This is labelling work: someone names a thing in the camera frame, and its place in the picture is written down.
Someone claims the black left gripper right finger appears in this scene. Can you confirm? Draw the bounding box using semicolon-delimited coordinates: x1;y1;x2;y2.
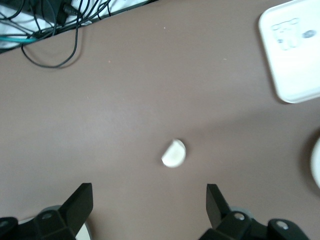
197;183;309;240

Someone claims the teal cable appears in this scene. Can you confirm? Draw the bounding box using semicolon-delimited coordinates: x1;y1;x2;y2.
0;34;36;45

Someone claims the thin black looped cable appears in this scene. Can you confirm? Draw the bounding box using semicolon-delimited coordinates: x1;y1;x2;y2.
21;22;85;69

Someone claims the black cable bundle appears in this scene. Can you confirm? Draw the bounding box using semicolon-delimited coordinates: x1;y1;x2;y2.
0;0;151;48

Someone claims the cream rabbit print tray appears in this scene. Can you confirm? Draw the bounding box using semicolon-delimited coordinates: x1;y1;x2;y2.
258;0;320;105

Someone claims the brown table mat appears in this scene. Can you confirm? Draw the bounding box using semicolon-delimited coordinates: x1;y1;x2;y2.
0;0;320;240

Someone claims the black power adapter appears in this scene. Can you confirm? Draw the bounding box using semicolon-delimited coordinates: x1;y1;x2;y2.
56;0;78;26

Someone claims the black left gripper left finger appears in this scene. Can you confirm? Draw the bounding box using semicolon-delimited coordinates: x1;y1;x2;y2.
0;183;94;240

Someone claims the white steamed bun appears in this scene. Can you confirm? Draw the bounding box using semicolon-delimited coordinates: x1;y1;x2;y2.
160;138;188;169

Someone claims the white round plate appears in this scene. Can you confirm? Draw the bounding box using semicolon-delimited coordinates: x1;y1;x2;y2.
309;136;320;190

